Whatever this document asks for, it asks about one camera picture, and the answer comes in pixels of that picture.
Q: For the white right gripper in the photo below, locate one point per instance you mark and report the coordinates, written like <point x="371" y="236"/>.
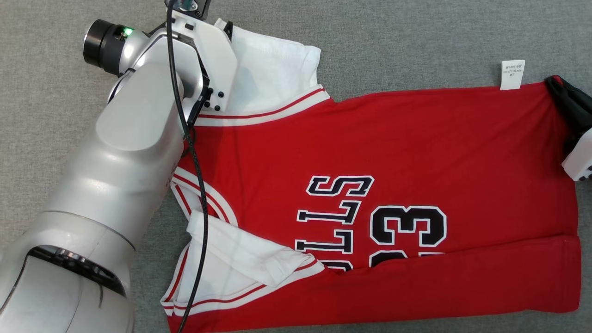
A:
<point x="580" y="159"/>

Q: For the red white basketball jersey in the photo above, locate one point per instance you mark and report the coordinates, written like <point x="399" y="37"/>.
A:
<point x="439" y="148"/>

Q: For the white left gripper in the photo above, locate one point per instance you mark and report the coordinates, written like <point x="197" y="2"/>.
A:
<point x="217" y="60"/>

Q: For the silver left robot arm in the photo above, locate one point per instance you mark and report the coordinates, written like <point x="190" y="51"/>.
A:
<point x="115" y="185"/>

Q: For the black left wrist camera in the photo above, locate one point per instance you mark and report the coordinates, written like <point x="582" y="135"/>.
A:
<point x="189" y="4"/>

